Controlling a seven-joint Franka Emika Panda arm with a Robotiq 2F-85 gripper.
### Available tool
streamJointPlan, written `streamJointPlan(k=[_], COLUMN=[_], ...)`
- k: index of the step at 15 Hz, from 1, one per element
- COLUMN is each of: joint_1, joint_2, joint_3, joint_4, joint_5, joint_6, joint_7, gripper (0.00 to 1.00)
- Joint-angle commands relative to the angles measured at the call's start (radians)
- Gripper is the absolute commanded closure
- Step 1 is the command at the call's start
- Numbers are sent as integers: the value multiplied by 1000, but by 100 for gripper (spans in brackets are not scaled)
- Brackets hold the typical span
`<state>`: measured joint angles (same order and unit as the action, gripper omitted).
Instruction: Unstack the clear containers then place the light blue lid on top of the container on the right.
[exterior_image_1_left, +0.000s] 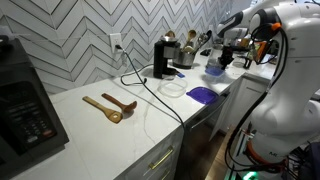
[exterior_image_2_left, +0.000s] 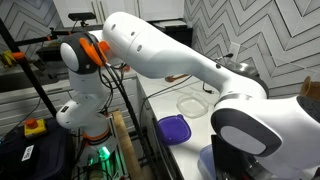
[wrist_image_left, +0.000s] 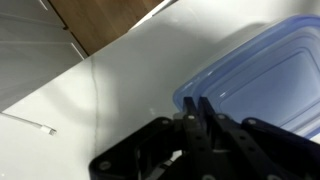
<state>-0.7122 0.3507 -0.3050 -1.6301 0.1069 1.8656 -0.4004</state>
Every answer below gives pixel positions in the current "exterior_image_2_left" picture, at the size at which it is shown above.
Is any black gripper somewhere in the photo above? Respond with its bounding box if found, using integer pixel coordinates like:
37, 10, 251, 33
211, 134, 259, 180

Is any light blue plastic lid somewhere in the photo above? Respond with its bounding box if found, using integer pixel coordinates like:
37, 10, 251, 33
198, 143, 218, 174

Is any black coffee grinder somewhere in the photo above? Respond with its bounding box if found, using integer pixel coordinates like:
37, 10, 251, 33
225, 61, 264, 81

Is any dark wooden spoon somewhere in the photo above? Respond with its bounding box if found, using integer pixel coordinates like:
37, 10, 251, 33
164, 73, 192, 84

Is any wooden cart board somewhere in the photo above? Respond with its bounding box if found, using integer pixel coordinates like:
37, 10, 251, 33
111, 109, 145, 180

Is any wide wooden spatula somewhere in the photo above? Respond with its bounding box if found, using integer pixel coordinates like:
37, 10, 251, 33
309, 81, 320, 101

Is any black microwave oven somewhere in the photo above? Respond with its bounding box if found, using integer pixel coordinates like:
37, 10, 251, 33
146, 19, 194, 48

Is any black equipment case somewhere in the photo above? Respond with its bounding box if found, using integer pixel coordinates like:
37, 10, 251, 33
0, 116, 76, 180

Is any red emergency stop button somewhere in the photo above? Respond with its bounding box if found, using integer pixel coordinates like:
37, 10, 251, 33
23, 117, 47, 139

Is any orange clamp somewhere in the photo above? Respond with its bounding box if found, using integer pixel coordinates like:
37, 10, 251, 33
11, 50, 26, 61

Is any black grinder cord with plug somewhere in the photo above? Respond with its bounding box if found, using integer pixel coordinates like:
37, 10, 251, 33
202, 82, 215, 95

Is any black power cable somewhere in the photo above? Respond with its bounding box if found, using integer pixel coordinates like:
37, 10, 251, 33
137, 52, 234, 134

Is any white wall outlet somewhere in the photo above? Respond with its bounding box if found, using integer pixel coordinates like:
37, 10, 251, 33
229, 41, 242, 63

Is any white wall cabinet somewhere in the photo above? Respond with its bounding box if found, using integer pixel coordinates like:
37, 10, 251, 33
52, 0, 185, 23

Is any black camera on frame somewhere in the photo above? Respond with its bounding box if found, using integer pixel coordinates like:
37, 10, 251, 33
67, 12, 97, 28

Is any black frame pole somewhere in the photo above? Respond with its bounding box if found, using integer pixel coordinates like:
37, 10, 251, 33
0, 18, 73, 118

